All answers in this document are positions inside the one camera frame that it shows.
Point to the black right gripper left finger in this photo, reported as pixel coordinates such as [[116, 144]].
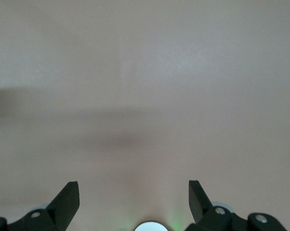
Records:
[[63, 207]]

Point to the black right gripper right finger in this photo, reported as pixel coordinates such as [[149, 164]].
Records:
[[198, 204]]

